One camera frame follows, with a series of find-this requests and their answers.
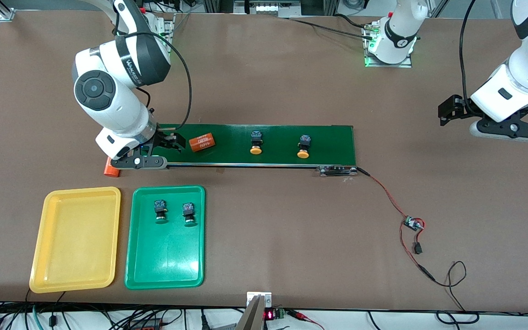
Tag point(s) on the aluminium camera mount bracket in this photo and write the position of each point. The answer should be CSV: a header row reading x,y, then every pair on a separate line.
x,y
257,305

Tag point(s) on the yellow plastic tray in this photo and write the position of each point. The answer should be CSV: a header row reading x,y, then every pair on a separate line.
x,y
76,238

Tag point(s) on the orange cylinder white print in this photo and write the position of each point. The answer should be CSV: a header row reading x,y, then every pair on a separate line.
x,y
110,172
202,142

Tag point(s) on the small motor controller board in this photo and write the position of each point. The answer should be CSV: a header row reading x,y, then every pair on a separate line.
x,y
413,223

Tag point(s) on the green belt conveyor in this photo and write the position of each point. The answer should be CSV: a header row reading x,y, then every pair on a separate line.
x,y
337,144

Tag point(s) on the red clip lead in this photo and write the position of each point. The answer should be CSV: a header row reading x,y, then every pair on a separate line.
x,y
300,314

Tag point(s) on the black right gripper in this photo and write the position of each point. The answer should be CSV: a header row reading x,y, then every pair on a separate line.
x,y
162,138

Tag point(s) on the red digit display module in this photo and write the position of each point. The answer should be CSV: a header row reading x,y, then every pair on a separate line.
x,y
271,314

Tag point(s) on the aluminium frame profile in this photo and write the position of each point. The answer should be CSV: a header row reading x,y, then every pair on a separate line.
x,y
6,11

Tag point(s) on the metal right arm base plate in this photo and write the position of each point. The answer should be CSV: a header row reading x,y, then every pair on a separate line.
x,y
171,27

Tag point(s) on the green mushroom push button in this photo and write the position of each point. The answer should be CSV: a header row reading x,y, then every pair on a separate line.
x,y
160,205
189,208

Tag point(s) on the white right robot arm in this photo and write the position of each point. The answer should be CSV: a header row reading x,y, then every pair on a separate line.
x,y
108,91

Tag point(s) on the white power strip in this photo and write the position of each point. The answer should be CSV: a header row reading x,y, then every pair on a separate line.
x,y
268,7

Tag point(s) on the yellow mushroom push button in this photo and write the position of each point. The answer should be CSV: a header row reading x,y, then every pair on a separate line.
x,y
304,140
255,136

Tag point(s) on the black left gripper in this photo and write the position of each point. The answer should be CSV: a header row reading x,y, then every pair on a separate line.
x,y
462,110

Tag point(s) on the green plastic tray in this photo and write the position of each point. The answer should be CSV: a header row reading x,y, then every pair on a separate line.
x,y
165,261

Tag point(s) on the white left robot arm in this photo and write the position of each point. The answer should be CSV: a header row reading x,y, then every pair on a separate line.
x,y
520,82

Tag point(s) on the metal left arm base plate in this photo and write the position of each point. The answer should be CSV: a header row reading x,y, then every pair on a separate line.
x,y
387,65

